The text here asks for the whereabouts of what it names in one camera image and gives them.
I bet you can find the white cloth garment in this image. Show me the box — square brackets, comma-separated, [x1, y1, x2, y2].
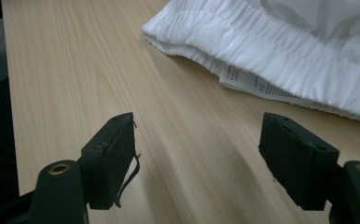
[141, 0, 360, 125]

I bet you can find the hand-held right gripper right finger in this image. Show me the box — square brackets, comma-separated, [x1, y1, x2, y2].
[257, 112, 341, 212]

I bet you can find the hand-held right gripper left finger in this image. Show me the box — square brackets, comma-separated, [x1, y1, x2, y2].
[80, 112, 142, 211]

